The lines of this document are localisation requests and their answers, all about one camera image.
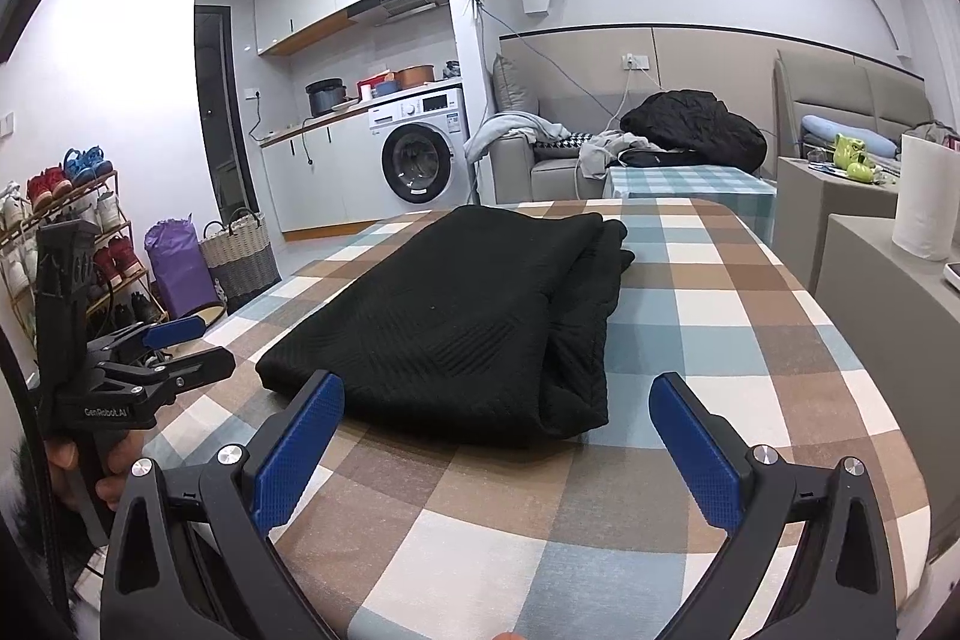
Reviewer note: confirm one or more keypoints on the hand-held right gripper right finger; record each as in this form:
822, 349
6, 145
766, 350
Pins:
694, 452

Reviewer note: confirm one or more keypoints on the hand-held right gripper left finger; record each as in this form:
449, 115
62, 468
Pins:
300, 445

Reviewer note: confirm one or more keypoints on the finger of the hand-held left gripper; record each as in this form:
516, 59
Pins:
187, 368
172, 332

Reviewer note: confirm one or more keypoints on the black knit sweater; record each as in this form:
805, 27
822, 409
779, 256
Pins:
450, 310

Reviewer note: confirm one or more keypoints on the person's left hand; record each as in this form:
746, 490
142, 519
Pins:
120, 479

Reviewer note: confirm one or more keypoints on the purple bag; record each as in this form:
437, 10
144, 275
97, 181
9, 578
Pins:
176, 272

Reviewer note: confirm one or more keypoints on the metal shoe rack with shoes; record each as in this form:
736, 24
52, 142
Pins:
112, 257

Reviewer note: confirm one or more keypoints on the woven laundry basket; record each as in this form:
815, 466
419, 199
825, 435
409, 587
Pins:
240, 265

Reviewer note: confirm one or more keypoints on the brown blue checkered tablecloth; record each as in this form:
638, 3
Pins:
675, 325

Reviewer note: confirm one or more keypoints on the white base cabinets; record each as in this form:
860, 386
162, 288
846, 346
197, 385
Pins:
322, 183

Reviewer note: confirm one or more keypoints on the black door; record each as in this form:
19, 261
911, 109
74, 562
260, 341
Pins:
221, 123

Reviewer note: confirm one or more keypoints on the large grey cabinet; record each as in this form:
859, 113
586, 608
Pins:
885, 347

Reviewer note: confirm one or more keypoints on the small blue checkered table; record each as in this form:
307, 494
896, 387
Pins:
690, 190

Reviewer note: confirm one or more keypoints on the grey side cabinet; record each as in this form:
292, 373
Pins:
832, 227

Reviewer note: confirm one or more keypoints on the black cooking pot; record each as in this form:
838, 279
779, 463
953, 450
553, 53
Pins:
325, 96

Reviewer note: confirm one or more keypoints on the white washing machine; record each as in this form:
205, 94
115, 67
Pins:
416, 156

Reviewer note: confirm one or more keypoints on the grey hooded garment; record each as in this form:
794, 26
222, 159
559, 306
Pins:
607, 153

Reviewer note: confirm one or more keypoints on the grey sofa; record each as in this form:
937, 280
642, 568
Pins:
547, 175

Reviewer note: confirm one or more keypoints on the black jacket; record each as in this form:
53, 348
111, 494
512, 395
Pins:
690, 130

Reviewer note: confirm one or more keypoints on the green toy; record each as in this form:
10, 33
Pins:
851, 156

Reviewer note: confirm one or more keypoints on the white paper towel roll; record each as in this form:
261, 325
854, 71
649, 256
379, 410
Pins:
926, 197

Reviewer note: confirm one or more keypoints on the light blue pillow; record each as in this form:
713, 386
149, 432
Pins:
821, 129

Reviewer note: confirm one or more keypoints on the brown pot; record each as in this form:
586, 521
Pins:
415, 76

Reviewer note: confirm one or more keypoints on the padded bed headboard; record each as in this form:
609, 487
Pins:
847, 85

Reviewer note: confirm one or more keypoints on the range hood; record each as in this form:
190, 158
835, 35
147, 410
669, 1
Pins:
397, 3

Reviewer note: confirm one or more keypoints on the wall socket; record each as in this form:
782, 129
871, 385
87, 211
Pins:
636, 62

